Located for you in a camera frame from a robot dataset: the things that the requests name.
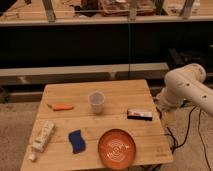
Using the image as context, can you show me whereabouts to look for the white lotion bottle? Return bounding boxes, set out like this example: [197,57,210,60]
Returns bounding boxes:
[28,121,55,162]

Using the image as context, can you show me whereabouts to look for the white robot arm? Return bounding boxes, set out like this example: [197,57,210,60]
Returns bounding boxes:
[157,63,213,117]

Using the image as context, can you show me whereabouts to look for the clear plastic cup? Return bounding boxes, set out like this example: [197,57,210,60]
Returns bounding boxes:
[88,91,105,114]

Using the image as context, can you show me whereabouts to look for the orange toy carrot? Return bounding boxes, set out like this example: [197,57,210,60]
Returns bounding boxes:
[48,104,74,111]

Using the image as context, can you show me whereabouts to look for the orange ribbed plate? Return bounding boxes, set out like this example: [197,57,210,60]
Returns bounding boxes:
[98,129,136,170]

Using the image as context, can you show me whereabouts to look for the blue sponge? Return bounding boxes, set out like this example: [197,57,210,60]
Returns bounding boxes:
[68,130,86,154]

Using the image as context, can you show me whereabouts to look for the wooden shelf rack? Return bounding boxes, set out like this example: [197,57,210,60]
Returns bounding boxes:
[0,0,213,27]

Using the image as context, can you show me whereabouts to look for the black floor cables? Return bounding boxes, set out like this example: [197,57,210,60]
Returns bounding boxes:
[156,105,213,171]

